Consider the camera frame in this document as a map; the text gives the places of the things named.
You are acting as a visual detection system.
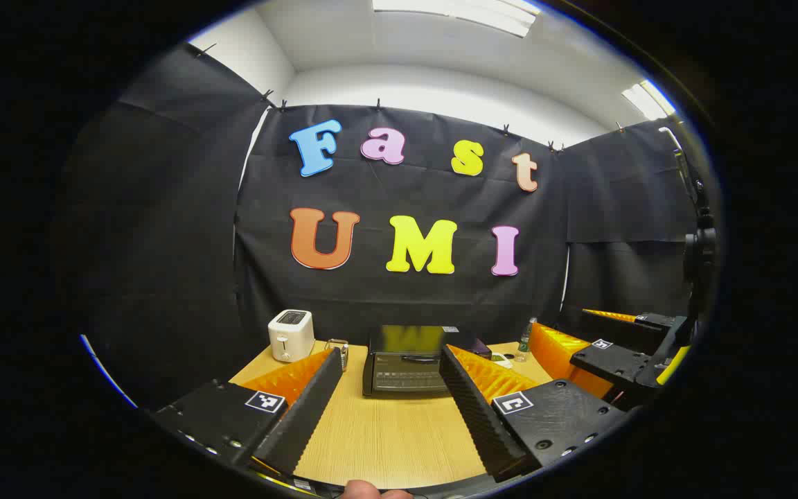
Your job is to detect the black tripod stand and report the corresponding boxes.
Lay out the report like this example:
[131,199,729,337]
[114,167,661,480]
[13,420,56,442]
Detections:
[659,127,719,326]

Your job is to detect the small ceiling light panel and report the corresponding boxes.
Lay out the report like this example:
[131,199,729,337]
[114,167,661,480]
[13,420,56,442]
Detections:
[622,78,677,122]

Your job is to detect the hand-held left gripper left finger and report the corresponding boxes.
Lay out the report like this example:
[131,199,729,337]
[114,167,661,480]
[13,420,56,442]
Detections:
[152,347,344,477]

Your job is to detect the black electric oven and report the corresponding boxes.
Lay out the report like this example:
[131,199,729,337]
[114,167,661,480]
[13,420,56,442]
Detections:
[362,324,493,397]

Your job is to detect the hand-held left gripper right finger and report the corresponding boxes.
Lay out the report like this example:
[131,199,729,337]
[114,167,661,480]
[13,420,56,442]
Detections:
[439,344,628,484]

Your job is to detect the clear plastic water bottle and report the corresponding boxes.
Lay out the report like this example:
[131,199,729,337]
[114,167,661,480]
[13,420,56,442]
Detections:
[515,317,538,362]

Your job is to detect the black backdrop cloth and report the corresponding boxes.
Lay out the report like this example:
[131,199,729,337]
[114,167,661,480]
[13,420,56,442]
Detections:
[56,42,701,410]

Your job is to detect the white toaster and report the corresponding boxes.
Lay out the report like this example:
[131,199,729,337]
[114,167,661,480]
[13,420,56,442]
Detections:
[267,309,315,363]

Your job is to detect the small metal wire basket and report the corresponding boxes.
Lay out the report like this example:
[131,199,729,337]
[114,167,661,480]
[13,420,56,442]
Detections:
[325,338,350,371]

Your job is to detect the large ceiling light panel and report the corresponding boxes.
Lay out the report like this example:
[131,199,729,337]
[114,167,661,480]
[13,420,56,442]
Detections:
[371,0,542,39]

